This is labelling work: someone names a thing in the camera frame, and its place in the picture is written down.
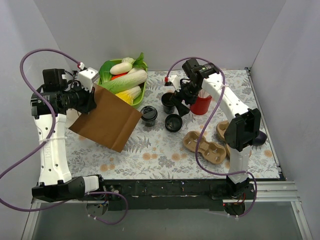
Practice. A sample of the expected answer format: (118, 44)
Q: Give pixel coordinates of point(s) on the separated cardboard cup carrier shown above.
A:
(210, 151)

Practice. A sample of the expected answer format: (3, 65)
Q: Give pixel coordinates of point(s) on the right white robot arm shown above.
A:
(244, 122)

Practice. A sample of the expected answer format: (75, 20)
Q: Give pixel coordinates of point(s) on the black coffee cup lid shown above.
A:
(173, 123)

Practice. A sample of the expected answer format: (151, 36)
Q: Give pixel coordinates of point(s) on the red straw holder cup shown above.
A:
(201, 105)

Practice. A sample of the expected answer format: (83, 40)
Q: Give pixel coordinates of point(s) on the large napa cabbage toy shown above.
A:
(126, 82)

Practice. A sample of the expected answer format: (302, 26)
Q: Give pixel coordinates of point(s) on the purple toy eggplant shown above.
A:
(260, 139)

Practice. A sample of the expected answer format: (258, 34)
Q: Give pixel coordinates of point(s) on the green vegetable tray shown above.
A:
(139, 99)

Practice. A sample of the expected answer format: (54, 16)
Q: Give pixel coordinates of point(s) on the brown paper takeout bag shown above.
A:
(110, 124)

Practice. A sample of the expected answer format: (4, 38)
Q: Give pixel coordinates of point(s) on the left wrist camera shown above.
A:
(87, 78)

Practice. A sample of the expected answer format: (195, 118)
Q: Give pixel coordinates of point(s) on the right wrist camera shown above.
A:
(173, 81)

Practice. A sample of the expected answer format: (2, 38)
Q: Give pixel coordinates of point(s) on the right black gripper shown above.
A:
(180, 97)

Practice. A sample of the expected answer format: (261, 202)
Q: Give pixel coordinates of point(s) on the floral table mat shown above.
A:
(150, 152)

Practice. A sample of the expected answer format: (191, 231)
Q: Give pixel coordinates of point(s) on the black coffee cups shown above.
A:
(168, 106)

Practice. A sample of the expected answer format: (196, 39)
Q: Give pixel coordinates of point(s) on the orange carrot toy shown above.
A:
(117, 76)

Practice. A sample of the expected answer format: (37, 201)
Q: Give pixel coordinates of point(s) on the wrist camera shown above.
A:
(87, 78)
(173, 81)

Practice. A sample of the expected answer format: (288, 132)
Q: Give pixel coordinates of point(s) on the white wrapped straws bundle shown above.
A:
(203, 94)

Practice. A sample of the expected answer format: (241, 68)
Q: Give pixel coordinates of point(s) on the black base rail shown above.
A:
(170, 194)

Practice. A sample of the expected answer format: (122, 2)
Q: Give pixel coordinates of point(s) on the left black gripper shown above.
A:
(89, 100)

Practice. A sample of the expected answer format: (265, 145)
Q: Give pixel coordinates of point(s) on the white radish toy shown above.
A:
(121, 68)

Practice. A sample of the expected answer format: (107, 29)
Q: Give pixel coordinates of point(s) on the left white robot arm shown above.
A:
(49, 106)

